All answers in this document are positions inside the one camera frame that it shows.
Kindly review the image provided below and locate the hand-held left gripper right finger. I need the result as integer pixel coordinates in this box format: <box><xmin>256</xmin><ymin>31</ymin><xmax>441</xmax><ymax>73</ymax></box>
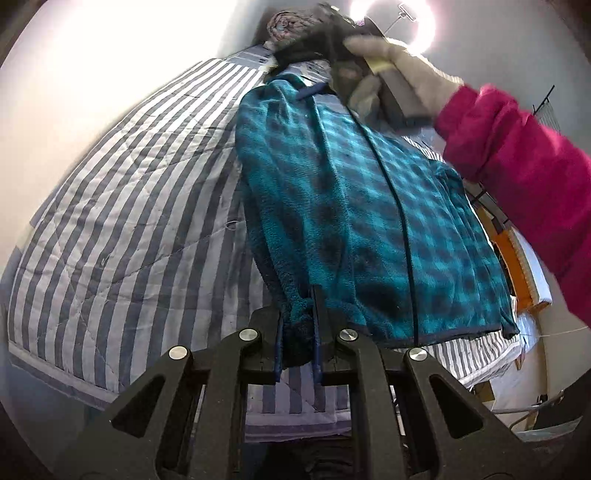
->
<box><xmin>312</xmin><ymin>285</ymin><xmax>542</xmax><ymax>480</ymax></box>

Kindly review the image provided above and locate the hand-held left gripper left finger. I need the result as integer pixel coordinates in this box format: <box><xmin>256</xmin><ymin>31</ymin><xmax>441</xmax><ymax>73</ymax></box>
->
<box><xmin>54</xmin><ymin>309</ymin><xmax>284</xmax><ymax>480</ymax></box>

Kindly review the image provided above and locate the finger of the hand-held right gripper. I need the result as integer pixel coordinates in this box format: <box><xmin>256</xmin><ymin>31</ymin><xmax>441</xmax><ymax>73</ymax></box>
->
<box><xmin>271</xmin><ymin>28</ymin><xmax>346</xmax><ymax>99</ymax></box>

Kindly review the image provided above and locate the teal plaid fleece jacket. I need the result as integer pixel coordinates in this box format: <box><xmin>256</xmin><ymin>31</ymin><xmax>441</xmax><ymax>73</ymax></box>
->
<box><xmin>235</xmin><ymin>74</ymin><xmax>521</xmax><ymax>370</ymax></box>

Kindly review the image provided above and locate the person's right hand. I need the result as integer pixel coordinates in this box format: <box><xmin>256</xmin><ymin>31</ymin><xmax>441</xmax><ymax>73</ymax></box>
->
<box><xmin>344</xmin><ymin>34</ymin><xmax>465</xmax><ymax>121</ymax></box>

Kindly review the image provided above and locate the rolled knit blanket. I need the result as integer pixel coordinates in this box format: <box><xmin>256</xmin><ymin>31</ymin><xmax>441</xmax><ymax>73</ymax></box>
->
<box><xmin>265</xmin><ymin>8</ymin><xmax>333</xmax><ymax>51</ymax></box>

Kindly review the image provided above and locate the blue white striped quilt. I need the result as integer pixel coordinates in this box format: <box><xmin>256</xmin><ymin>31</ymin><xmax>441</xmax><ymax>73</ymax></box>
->
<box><xmin>7</xmin><ymin>46</ymin><xmax>526</xmax><ymax>438</ymax></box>

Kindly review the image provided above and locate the orange box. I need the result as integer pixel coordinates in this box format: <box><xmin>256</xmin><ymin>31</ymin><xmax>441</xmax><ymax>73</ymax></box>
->
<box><xmin>478</xmin><ymin>203</ymin><xmax>533</xmax><ymax>308</ymax></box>

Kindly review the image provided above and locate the ring light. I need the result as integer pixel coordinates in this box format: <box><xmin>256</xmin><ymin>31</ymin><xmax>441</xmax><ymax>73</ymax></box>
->
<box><xmin>348</xmin><ymin>0</ymin><xmax>438</xmax><ymax>52</ymax></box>

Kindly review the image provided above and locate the black wire rack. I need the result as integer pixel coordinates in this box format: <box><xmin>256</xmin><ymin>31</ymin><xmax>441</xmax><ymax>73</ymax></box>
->
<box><xmin>531</xmin><ymin>83</ymin><xmax>571</xmax><ymax>132</ymax></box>

